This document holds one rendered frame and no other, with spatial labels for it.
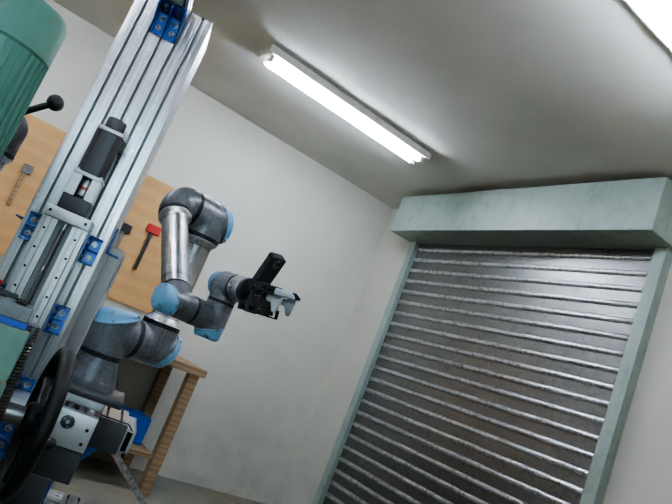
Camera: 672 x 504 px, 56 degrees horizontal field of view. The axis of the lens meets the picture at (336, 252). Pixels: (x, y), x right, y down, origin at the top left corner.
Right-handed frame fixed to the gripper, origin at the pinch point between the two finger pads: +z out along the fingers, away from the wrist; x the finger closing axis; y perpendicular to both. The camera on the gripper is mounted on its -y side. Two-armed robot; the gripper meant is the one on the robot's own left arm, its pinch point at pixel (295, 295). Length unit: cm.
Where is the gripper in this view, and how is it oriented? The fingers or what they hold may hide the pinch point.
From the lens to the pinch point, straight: 153.0
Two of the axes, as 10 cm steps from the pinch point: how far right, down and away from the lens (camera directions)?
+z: 6.5, 1.1, -7.5
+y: -2.7, 9.6, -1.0
